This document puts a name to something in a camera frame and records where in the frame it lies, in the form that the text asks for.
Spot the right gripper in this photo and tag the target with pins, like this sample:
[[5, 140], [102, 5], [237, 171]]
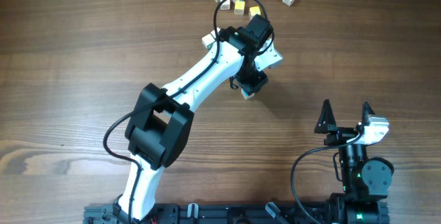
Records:
[[340, 134]]

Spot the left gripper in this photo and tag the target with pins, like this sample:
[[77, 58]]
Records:
[[255, 85]]

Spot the white block blue base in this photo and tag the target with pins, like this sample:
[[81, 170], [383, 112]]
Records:
[[246, 95]]

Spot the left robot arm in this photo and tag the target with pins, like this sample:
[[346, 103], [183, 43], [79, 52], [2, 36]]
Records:
[[159, 126]]

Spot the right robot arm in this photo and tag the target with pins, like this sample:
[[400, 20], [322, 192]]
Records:
[[365, 180]]

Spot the white block green side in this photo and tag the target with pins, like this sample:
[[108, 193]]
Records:
[[208, 41]]

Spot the white plain wooden block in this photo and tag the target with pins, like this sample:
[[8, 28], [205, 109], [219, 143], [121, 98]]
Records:
[[213, 33]]

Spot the yellow block lower right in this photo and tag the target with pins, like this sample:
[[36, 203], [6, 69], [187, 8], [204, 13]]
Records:
[[253, 11]]

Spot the yellow block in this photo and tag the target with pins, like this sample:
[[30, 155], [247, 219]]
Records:
[[253, 11], [239, 7]]

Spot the yellow block middle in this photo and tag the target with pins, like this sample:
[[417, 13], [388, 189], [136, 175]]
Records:
[[239, 7]]

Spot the white block brown drawing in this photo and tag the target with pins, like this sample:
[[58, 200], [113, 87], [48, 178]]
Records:
[[225, 5]]

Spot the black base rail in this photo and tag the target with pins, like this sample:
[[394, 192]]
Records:
[[269, 213]]

